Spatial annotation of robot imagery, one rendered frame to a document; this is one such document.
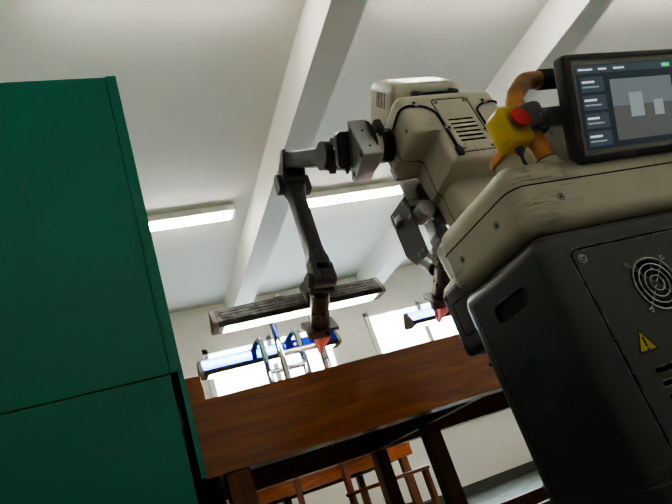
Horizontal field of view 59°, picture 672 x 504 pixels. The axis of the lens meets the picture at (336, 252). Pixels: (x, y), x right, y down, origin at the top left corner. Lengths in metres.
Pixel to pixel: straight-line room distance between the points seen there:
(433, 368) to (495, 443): 6.28
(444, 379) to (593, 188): 0.90
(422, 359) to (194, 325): 5.71
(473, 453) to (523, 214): 6.99
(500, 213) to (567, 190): 0.11
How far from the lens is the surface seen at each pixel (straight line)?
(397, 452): 4.90
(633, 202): 1.05
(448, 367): 1.77
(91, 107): 1.93
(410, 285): 8.18
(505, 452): 8.05
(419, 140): 1.41
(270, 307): 1.99
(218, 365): 2.49
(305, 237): 1.76
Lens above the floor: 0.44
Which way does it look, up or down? 22 degrees up
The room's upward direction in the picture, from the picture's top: 20 degrees counter-clockwise
